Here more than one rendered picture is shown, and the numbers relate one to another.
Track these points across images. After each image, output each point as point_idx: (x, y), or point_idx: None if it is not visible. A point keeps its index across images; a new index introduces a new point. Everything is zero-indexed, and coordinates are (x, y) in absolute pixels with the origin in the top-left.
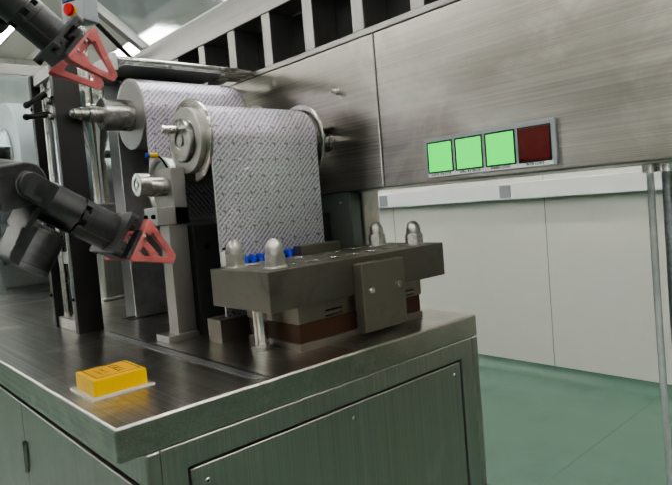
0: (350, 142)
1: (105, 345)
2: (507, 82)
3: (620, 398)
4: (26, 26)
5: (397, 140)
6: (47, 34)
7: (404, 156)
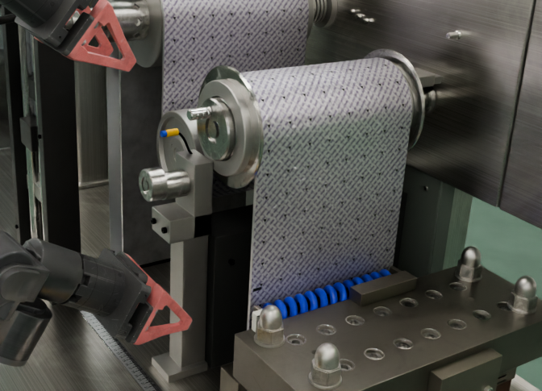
0: (460, 118)
1: (86, 359)
2: None
3: None
4: (10, 2)
5: (535, 157)
6: (39, 13)
7: (539, 185)
